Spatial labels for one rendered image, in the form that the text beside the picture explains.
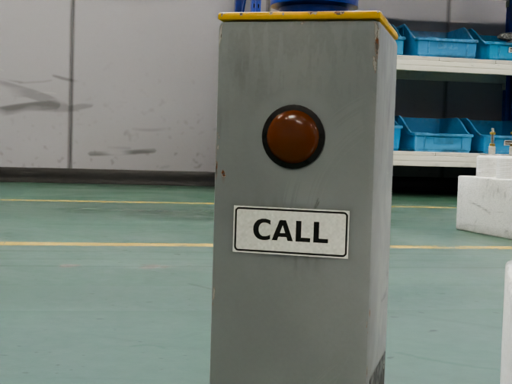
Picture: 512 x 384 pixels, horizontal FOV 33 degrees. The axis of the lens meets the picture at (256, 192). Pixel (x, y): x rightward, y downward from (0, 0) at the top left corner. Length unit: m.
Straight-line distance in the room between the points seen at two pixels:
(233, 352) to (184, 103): 5.09
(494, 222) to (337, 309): 2.44
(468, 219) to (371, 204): 2.57
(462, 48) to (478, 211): 2.37
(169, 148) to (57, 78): 0.80
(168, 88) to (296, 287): 5.09
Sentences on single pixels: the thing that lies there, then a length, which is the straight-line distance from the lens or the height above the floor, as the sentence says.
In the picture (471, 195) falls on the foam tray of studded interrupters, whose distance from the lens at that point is 2.92.
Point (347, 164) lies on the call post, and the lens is 0.36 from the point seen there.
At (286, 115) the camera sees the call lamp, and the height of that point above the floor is 0.27.
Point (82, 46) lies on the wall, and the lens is 5.45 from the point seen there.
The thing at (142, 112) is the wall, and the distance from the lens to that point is 5.43.
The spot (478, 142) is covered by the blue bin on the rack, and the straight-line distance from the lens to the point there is 5.28.
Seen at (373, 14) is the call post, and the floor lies 0.31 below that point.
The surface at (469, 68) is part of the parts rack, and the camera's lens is 5.14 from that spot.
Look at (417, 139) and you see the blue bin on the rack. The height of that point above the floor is 0.33.
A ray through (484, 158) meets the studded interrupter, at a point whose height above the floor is 0.24.
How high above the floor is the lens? 0.26
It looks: 3 degrees down
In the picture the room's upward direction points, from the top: 2 degrees clockwise
